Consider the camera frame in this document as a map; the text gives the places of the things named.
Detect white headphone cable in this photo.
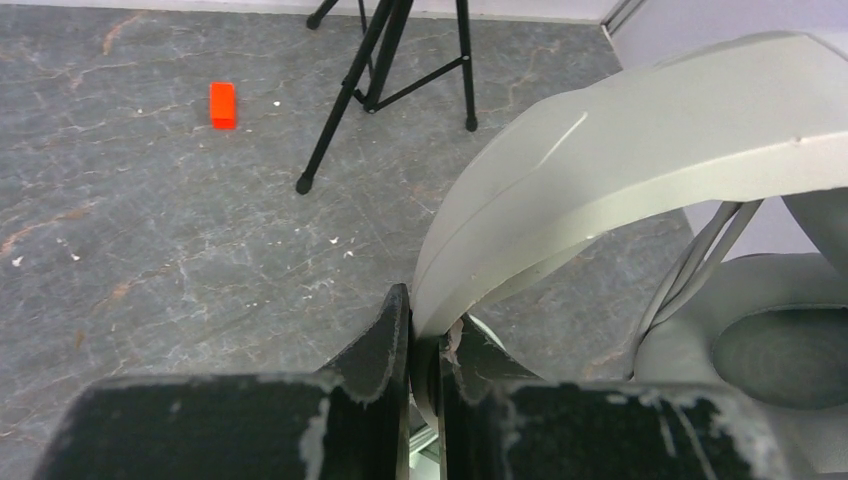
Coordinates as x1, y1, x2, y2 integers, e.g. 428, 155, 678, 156
622, 198, 766, 379

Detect white grey headphones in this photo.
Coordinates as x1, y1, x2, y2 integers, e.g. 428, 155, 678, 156
410, 31, 847, 479

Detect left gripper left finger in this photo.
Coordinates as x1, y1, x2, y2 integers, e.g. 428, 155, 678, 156
34, 284, 410, 479

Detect red small block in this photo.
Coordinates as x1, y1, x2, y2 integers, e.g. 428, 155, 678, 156
209, 82, 237, 130

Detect black music stand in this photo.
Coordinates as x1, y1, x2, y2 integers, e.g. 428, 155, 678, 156
295, 0, 480, 196

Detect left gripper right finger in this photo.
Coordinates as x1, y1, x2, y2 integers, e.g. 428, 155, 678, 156
437, 321, 789, 479

